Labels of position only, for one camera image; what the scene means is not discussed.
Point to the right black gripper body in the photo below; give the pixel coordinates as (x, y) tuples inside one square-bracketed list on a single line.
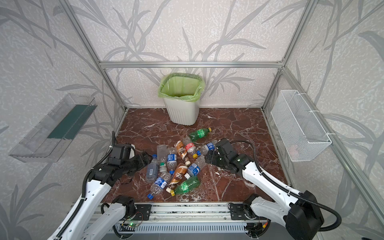
[(218, 153)]

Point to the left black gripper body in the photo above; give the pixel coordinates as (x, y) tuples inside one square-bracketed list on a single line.
[(139, 159)]

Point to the clear bottle blue cap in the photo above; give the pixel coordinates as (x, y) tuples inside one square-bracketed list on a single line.
[(152, 170)]

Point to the clear bottle green cap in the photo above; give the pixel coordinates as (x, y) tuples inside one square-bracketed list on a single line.
[(162, 158)]

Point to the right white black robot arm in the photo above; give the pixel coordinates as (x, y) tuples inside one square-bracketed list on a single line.
[(300, 213)]

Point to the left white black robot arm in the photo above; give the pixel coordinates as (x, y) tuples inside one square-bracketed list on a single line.
[(96, 184)]

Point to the white ribbed trash bin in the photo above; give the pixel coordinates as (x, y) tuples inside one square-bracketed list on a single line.
[(182, 112)]

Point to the green plastic bin liner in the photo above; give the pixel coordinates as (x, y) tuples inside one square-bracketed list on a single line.
[(182, 86)]

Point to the water bottle blue label upright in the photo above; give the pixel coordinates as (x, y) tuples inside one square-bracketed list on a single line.
[(171, 160)]

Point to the water bottle blue label front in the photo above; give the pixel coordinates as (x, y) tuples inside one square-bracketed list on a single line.
[(159, 185)]

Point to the clear bottle red label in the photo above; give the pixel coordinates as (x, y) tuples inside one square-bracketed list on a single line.
[(189, 145)]

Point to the green soda bottle yellow cap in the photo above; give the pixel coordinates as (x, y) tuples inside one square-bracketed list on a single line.
[(199, 134)]

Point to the brown coffee bottle upper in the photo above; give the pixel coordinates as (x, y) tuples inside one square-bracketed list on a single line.
[(182, 152)]

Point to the brown coffee bottle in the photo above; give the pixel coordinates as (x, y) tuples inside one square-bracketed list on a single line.
[(182, 152), (178, 175)]

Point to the brown coffee bottle lower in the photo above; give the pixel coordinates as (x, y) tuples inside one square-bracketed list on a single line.
[(178, 175)]

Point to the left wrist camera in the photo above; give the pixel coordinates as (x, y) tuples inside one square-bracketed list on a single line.
[(121, 153)]

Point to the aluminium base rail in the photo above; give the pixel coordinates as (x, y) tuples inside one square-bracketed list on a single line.
[(209, 212)]

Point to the white wire mesh basket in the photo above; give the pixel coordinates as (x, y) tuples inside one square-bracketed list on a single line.
[(303, 136)]

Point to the clear acrylic wall shelf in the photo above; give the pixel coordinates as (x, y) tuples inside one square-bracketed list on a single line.
[(50, 138)]

